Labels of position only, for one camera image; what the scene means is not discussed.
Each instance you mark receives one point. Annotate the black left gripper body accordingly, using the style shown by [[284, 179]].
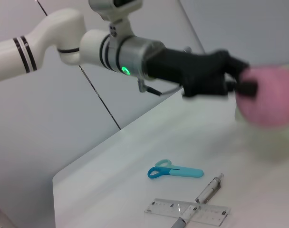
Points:
[[196, 73]]

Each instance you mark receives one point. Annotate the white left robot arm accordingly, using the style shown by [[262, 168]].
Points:
[[63, 28]]

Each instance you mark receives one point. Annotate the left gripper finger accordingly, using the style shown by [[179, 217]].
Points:
[[247, 88], [236, 62]]

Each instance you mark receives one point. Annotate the silver ballpoint pen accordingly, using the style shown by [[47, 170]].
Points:
[[209, 191]]

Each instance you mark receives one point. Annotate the transparent plastic ruler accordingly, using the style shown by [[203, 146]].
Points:
[[166, 207]]

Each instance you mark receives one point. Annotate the blue scissors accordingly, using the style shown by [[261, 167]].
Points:
[[182, 173]]

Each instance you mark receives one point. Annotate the pink toy peach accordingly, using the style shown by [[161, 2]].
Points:
[[268, 99]]

